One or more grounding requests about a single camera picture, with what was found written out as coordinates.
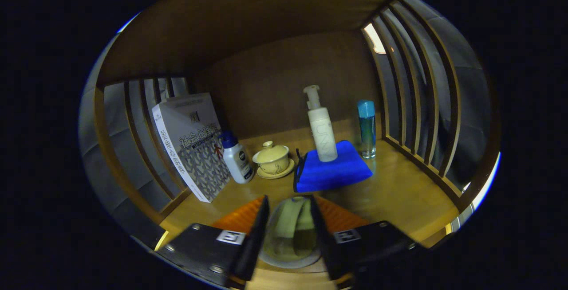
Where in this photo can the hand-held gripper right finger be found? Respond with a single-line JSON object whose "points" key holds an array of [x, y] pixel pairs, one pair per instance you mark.
{"points": [[321, 241]]}

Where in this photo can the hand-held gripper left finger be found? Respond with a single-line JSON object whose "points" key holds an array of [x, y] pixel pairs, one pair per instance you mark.
{"points": [[257, 241]]}

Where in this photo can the wooden countertop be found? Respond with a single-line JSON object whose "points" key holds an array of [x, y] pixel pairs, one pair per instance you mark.
{"points": [[399, 192]]}

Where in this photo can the brown wooden cabinet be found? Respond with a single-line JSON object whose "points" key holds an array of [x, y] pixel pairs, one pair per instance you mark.
{"points": [[266, 28]]}

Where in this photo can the blue folded cloth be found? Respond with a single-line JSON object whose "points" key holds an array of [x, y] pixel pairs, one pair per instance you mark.
{"points": [[333, 172]]}

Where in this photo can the beige lidded tea cup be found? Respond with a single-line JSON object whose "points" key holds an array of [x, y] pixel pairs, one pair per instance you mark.
{"points": [[271, 159]]}

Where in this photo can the white bottle blue cap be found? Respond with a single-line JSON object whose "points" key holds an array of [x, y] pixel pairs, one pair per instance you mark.
{"points": [[237, 159]]}

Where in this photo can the white pump bottle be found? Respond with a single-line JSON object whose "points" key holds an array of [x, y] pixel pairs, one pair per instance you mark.
{"points": [[323, 135]]}

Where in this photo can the white patterned book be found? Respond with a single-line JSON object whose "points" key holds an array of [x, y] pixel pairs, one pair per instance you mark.
{"points": [[195, 148]]}

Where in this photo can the blue transparent bottle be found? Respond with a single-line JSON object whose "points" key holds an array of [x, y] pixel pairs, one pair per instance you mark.
{"points": [[367, 130]]}

